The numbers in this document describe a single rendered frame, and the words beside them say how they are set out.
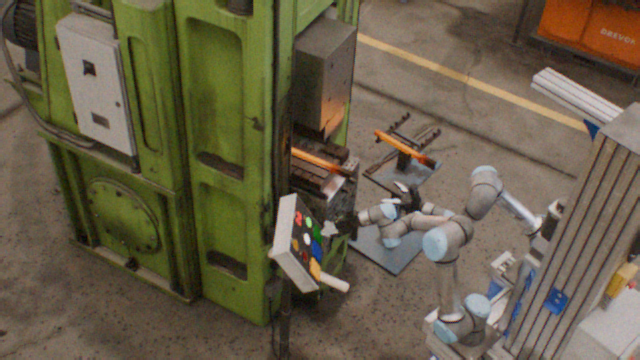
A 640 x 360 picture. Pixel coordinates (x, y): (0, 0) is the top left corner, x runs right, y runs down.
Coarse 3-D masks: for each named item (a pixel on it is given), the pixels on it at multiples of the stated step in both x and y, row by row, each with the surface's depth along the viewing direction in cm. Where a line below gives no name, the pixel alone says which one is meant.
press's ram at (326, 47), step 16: (320, 16) 313; (304, 32) 302; (320, 32) 303; (336, 32) 304; (352, 32) 306; (304, 48) 293; (320, 48) 294; (336, 48) 296; (352, 48) 313; (304, 64) 296; (320, 64) 292; (336, 64) 303; (352, 64) 321; (304, 80) 302; (320, 80) 297; (336, 80) 310; (304, 96) 308; (320, 96) 303; (336, 96) 318; (304, 112) 314; (320, 112) 309; (336, 112) 327; (320, 128) 316
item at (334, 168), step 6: (294, 150) 360; (300, 156) 358; (306, 156) 357; (312, 156) 357; (318, 162) 354; (324, 162) 354; (330, 168) 351; (336, 168) 351; (342, 168) 351; (342, 174) 352; (348, 174) 349
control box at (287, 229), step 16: (288, 208) 306; (304, 208) 314; (288, 224) 298; (304, 224) 309; (288, 240) 291; (304, 240) 304; (272, 256) 290; (288, 256) 289; (288, 272) 297; (304, 272) 296; (304, 288) 304
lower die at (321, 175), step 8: (296, 144) 365; (304, 152) 360; (312, 152) 362; (296, 160) 357; (304, 160) 357; (328, 160) 358; (336, 160) 358; (304, 168) 353; (312, 168) 353; (320, 168) 354; (296, 176) 352; (304, 176) 350; (320, 176) 350; (328, 176) 353; (304, 184) 352; (312, 184) 350; (320, 184) 347
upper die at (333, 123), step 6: (342, 108) 332; (336, 114) 328; (342, 114) 335; (330, 120) 324; (336, 120) 331; (294, 126) 330; (300, 126) 328; (306, 126) 326; (324, 126) 320; (330, 126) 326; (336, 126) 334; (306, 132) 329; (312, 132) 327; (318, 132) 325; (324, 132) 323; (330, 132) 330; (318, 138) 327; (324, 138) 325
